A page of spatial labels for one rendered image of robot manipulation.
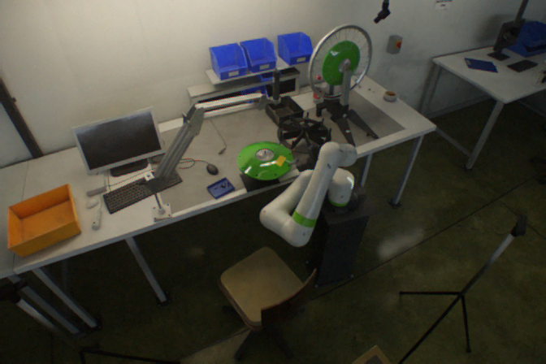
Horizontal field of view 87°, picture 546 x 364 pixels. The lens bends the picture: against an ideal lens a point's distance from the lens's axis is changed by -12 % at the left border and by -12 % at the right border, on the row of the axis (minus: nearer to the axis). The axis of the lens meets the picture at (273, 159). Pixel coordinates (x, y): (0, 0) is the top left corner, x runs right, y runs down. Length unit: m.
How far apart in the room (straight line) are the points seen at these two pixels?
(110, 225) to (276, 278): 0.94
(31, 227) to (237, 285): 1.19
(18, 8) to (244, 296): 2.00
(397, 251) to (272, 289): 1.35
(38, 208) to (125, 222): 0.55
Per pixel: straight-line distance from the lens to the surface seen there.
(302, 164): 1.68
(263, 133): 2.24
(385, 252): 2.82
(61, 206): 2.13
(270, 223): 1.60
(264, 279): 1.86
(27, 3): 2.23
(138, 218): 1.86
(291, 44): 2.61
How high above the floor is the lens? 2.27
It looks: 42 degrees down
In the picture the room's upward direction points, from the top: straight up
